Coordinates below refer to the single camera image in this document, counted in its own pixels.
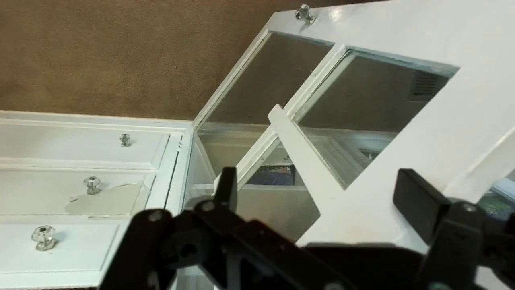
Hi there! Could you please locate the white drawer unit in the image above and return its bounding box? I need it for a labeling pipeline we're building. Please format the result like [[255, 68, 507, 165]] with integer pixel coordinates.
[[0, 112, 192, 290]]

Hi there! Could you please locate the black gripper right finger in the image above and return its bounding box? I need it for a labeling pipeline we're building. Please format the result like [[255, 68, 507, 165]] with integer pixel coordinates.
[[393, 170, 451, 244]]

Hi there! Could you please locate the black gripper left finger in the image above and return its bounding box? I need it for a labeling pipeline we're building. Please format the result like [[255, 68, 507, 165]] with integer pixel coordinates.
[[214, 168, 239, 212]]

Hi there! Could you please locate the glass cabinet door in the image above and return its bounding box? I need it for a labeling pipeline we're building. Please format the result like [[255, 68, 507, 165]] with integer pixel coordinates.
[[184, 0, 515, 249]]

